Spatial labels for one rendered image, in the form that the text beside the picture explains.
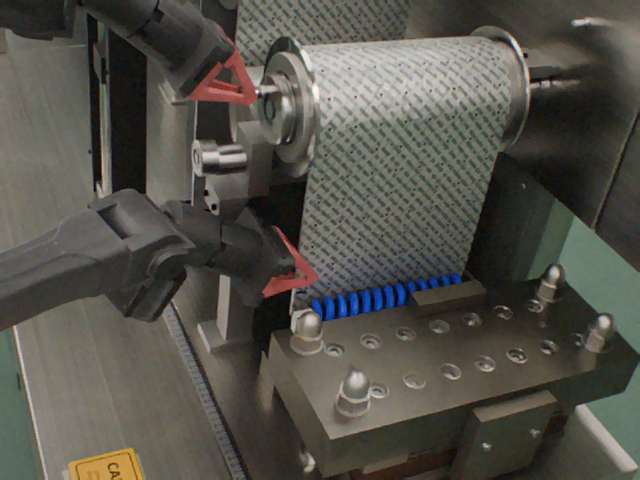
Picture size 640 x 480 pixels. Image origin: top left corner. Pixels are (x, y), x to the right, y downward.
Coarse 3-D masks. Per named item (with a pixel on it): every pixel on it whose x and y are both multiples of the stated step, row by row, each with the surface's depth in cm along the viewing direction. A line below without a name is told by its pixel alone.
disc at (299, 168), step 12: (288, 36) 85; (276, 48) 88; (288, 48) 85; (300, 48) 82; (300, 60) 82; (264, 72) 92; (312, 72) 81; (312, 84) 81; (312, 96) 81; (312, 108) 81; (312, 120) 82; (312, 132) 82; (288, 144) 88; (312, 144) 83; (276, 156) 92; (312, 156) 83; (288, 168) 89; (300, 168) 86
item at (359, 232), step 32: (480, 160) 95; (320, 192) 88; (352, 192) 89; (384, 192) 91; (416, 192) 93; (448, 192) 95; (480, 192) 98; (320, 224) 90; (352, 224) 92; (384, 224) 94; (416, 224) 96; (448, 224) 99; (320, 256) 93; (352, 256) 95; (384, 256) 97; (416, 256) 100; (448, 256) 102; (320, 288) 96; (352, 288) 98
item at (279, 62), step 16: (272, 64) 88; (288, 64) 84; (512, 80) 92; (304, 96) 82; (512, 96) 92; (304, 112) 82; (512, 112) 93; (304, 128) 83; (304, 144) 84; (288, 160) 88
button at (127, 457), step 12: (96, 456) 88; (108, 456) 88; (120, 456) 88; (132, 456) 88; (72, 468) 86; (84, 468) 86; (96, 468) 87; (108, 468) 87; (120, 468) 87; (132, 468) 87
